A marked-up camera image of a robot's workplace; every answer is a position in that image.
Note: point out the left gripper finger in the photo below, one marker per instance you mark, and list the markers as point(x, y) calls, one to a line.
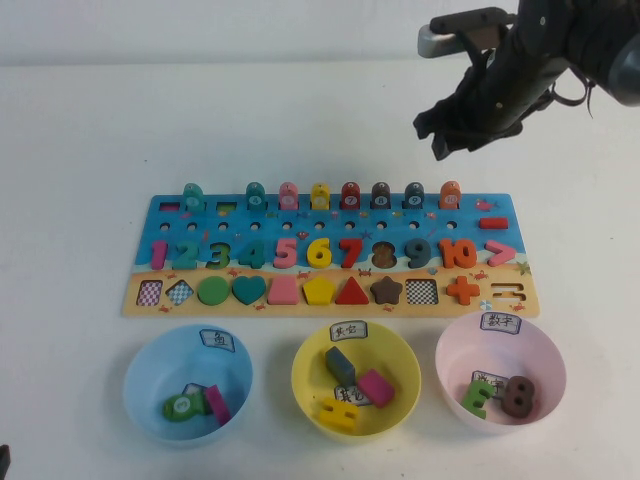
point(4, 460)

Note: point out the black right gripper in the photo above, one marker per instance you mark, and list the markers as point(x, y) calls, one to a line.
point(480, 131)

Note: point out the orange fish piece number 10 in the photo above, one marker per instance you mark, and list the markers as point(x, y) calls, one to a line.
point(450, 190)

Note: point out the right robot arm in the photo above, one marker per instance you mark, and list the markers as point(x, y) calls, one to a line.
point(520, 60)

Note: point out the dark blue fish piece 9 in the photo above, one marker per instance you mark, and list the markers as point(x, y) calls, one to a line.
point(414, 191)

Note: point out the brown fish piece number 8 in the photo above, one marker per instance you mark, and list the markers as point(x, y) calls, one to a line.
point(381, 191)

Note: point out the red minus sign piece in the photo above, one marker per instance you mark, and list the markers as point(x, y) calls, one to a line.
point(493, 223)

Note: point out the red fish piece number 7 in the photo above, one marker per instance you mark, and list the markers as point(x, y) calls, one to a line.
point(350, 192)

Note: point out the dark blue number 9 piece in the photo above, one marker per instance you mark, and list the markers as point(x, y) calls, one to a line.
point(425, 250)

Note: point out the yellow fish piece number 6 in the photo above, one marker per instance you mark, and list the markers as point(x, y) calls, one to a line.
point(320, 192)

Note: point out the pink greater-than sign piece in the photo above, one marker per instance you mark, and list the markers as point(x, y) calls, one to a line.
point(507, 253)

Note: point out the orange plus sign piece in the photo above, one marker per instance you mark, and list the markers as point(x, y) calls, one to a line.
point(463, 290)

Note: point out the pink fish piece number 5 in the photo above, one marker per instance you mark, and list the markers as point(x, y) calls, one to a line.
point(288, 192)

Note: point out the blue plastic bowl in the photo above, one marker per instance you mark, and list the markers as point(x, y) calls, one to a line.
point(150, 380)

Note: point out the brown star piece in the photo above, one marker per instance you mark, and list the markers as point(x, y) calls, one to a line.
point(386, 291)

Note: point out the green fish piece number 3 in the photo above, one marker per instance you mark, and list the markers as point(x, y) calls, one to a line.
point(180, 406)

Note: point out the red triangle piece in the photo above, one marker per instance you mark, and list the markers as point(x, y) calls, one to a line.
point(352, 296)

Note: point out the green fish piece number 4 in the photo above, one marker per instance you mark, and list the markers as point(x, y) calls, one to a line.
point(255, 192)

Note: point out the yellow pentagon piece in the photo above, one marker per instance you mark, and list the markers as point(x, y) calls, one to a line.
point(318, 292)

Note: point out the magenta wooden piece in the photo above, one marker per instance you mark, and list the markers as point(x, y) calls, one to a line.
point(217, 405)

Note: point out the colourful wooden number puzzle board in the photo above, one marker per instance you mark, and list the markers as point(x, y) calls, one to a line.
point(240, 228)

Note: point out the pink trapezoid piece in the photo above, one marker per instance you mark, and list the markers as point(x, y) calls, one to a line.
point(283, 292)

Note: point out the pink plastic bowl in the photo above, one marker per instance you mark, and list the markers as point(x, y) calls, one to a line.
point(455, 360)

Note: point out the yellow plastic bowl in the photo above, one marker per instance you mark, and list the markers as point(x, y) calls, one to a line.
point(400, 360)

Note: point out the teal heart piece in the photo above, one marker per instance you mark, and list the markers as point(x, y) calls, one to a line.
point(248, 289)

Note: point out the teal fish piece number 2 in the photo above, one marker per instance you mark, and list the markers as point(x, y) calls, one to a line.
point(193, 192)

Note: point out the magenta number 1 piece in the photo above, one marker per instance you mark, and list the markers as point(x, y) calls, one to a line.
point(159, 255)

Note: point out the light green number 3 piece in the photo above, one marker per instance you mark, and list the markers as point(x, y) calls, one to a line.
point(470, 400)

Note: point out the green circle piece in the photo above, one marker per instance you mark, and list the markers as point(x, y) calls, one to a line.
point(213, 290)

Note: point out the yellow equals sign piece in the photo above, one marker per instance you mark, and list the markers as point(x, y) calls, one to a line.
point(339, 414)

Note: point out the paper label fish character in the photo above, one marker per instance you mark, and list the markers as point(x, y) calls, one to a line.
point(192, 388)
point(217, 340)

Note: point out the dark grey square block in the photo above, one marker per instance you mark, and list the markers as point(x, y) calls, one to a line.
point(340, 362)

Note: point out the magenta rectangle block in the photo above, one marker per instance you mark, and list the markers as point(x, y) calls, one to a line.
point(376, 387)

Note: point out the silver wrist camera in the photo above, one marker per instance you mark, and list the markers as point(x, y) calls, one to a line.
point(440, 47)

